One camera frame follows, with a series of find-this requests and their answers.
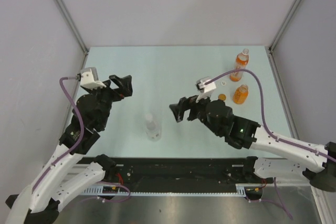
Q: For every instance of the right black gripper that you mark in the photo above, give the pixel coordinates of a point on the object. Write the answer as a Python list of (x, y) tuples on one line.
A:
[(185, 104)]

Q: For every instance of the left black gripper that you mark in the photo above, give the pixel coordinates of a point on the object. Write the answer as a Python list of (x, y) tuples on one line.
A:
[(125, 86)]

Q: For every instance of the orange bottle cap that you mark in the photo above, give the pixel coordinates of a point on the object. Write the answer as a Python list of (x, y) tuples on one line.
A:
[(222, 97)]

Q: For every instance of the small orange juice bottle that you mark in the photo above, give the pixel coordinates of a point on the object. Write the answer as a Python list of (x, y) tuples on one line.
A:
[(240, 94)]

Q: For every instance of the large orange tea bottle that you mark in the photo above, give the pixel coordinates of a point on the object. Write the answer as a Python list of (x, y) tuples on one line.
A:
[(241, 62)]

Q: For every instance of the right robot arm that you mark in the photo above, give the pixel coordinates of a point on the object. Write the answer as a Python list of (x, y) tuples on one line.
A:
[(315, 162)]

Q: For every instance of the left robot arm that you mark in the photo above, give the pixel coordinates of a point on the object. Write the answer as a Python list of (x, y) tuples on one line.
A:
[(46, 197)]

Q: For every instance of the clear water bottle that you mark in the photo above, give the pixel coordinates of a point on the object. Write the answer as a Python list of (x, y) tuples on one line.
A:
[(152, 127)]

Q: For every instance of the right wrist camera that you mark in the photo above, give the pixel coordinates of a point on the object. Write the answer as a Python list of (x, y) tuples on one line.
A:
[(205, 89)]

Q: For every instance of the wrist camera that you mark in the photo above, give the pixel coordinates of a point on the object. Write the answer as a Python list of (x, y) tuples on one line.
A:
[(89, 79), (205, 89)]

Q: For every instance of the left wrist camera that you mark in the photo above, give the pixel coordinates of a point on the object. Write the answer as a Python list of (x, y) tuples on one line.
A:
[(89, 79)]

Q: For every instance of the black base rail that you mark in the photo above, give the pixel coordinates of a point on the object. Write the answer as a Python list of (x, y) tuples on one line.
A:
[(194, 172)]

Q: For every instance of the white slotted cable duct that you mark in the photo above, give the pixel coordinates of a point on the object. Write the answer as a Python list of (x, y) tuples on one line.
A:
[(236, 190)]

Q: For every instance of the right aluminium frame post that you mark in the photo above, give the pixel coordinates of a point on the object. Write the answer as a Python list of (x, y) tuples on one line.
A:
[(284, 25)]

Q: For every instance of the aluminium frame post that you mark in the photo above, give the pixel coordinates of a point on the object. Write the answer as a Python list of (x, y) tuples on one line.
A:
[(284, 25), (71, 25)]

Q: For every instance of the left aluminium frame post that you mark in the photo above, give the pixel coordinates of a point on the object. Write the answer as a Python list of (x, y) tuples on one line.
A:
[(71, 25)]

